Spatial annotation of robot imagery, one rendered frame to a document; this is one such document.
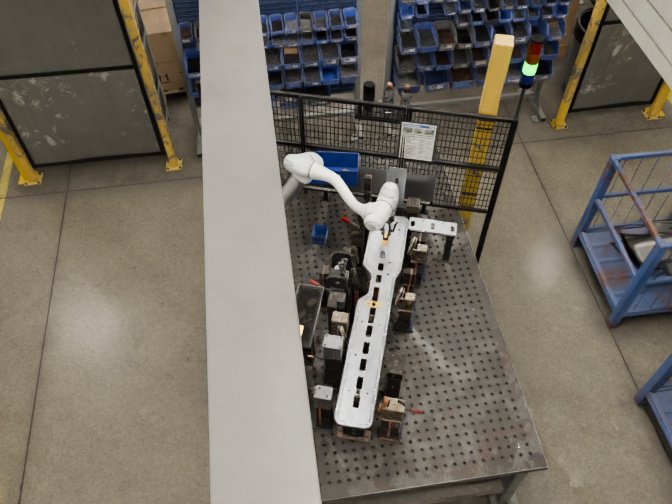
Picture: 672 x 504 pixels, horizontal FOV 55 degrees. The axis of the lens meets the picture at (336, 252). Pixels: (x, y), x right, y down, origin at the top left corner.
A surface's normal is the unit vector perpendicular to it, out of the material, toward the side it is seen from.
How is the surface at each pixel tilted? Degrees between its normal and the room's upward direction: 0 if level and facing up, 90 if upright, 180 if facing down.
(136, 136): 88
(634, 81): 91
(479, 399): 0
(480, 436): 0
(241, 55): 0
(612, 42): 90
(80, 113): 90
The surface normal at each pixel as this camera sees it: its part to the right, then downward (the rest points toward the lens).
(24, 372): 0.00, -0.61
